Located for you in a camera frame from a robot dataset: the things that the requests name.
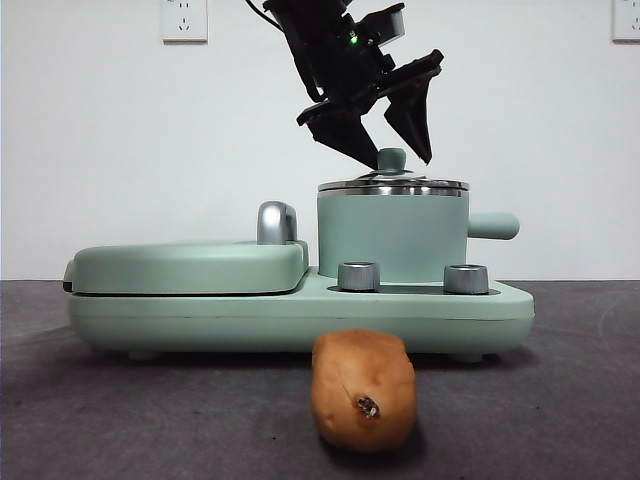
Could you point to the silver control knob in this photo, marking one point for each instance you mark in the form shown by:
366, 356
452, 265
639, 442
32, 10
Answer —
466, 279
359, 276

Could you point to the mint green griddle cover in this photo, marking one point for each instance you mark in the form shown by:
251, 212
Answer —
190, 267

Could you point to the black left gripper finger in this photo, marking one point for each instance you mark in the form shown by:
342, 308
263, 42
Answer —
345, 137
415, 120

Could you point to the mint green breakfast machine base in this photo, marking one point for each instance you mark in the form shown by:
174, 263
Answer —
300, 325

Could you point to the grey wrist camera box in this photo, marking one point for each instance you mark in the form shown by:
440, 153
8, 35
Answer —
392, 22

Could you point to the brown potato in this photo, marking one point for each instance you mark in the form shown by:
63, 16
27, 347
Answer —
365, 380

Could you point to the glass lid with green knob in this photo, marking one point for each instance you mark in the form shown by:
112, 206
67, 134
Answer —
392, 161

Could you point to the white wall socket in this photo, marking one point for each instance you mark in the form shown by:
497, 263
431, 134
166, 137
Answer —
627, 20
185, 22

